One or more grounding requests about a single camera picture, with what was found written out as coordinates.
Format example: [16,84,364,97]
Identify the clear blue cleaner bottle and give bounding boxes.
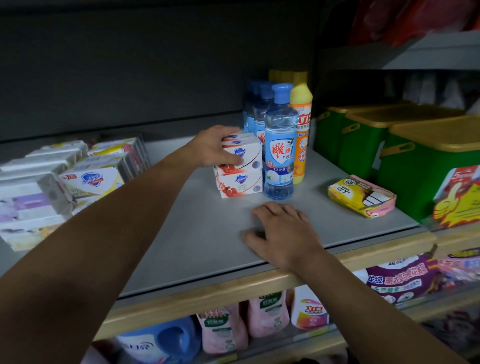
[263,83,300,201]
[242,79,260,134]
[253,83,275,158]

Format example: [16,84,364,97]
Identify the person's right hand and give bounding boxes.
[242,202,325,274]

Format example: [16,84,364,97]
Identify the yellow dish soap bottle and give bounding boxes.
[268,69,309,86]
[289,83,313,185]

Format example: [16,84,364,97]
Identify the person's right forearm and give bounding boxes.
[296,249,467,364]

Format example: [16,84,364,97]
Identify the pink purple bag package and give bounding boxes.
[434,247,480,286]

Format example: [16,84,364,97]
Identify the green bin with gold lid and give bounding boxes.
[377,115,480,226]
[314,100,413,166]
[337,104,466,181]

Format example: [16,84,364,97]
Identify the red plastic bags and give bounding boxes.
[348,0,480,47]

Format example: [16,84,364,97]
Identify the clear plastic shelf divider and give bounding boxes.
[127,134,152,174]

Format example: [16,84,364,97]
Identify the person's left forearm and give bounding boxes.
[0,150,196,364]

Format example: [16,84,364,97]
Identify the white red soap box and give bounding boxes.
[222,132,251,145]
[214,139,263,175]
[215,169,263,199]

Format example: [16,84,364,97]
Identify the pink refill pouch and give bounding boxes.
[196,303,249,355]
[247,290,291,339]

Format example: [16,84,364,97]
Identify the row of white packages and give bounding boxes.
[384,70,480,115]

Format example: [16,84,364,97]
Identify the wooden edged store shelf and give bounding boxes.
[0,135,480,343]

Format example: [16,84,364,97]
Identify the purple white bag package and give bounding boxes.
[353,254,440,305]

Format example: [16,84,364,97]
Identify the yellow thumb promo sign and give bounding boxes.
[432,164,480,230]

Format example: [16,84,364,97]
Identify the person's left hand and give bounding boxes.
[184,125,244,169]

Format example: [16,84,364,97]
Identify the blue laundry detergent jug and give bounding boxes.
[113,316,202,364]

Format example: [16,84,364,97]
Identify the white orange refill pouch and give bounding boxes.
[290,284,330,331]

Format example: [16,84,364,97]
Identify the rows of assorted soap packs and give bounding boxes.
[0,136,149,252]

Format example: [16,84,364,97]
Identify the yellow pink soap packet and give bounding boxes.
[328,175,397,219]

